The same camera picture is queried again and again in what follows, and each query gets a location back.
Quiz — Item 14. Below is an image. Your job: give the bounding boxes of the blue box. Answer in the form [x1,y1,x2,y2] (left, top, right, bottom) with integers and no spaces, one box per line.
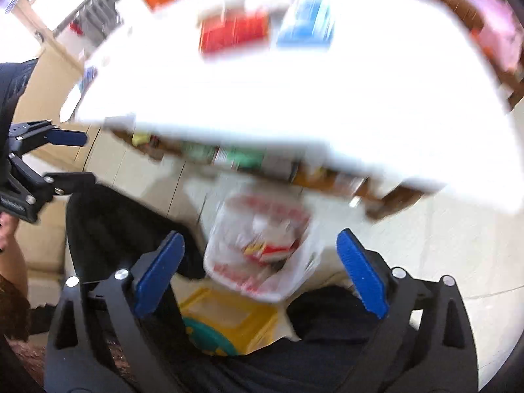
[276,0,335,50]

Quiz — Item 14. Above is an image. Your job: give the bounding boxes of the person's dark trousers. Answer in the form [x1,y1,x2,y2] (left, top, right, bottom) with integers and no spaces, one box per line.
[65,186,414,393]

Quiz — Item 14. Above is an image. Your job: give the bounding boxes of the green wipes packet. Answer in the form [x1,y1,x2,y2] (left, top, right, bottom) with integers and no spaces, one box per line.
[213,147,267,170]

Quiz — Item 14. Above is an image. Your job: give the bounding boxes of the brown patterned cloth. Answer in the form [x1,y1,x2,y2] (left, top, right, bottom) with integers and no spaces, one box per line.
[0,276,47,381]

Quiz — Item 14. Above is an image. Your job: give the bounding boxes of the red printed white bin bag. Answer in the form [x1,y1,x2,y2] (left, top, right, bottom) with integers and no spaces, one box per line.
[202,190,324,301]

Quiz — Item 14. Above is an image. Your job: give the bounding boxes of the wooden coffee table white top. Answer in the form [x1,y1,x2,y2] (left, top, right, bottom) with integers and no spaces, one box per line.
[61,0,524,222]

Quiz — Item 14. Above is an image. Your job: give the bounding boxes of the grey cast iron radiator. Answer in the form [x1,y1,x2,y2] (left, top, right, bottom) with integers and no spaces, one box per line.
[53,0,136,35]

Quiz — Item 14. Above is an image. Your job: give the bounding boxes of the red box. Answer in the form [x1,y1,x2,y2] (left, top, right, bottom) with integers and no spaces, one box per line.
[199,10,271,56]

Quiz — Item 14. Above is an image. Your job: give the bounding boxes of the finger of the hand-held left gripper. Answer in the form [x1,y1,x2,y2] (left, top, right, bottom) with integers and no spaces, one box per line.
[11,120,87,152]
[10,156,97,209]

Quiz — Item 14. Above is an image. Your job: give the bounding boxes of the person's left forearm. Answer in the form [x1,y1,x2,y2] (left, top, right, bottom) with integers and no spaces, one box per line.
[0,237,30,295]

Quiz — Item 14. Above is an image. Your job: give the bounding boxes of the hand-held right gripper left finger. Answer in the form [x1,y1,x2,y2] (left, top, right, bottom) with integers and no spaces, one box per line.
[44,230,186,393]

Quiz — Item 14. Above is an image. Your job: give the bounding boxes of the pink plastic bag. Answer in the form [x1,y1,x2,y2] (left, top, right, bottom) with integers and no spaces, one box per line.
[454,0,524,72]

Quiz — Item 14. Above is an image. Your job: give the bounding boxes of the person's left hand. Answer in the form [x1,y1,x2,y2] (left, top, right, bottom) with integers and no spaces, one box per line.
[0,213,19,250]

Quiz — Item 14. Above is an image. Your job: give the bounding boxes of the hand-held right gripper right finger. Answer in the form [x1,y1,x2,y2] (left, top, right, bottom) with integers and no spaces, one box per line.
[336,228,479,393]

